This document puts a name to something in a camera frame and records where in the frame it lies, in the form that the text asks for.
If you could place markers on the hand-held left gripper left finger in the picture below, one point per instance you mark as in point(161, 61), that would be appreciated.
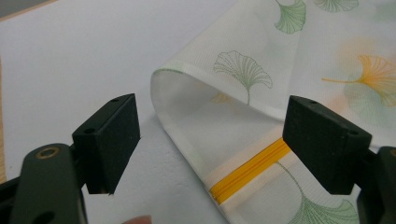
point(109, 140)

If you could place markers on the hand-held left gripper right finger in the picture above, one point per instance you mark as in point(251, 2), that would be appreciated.
point(327, 146)

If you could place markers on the white leaf-print mesh laundry bag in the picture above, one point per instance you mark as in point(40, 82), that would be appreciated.
point(243, 37)

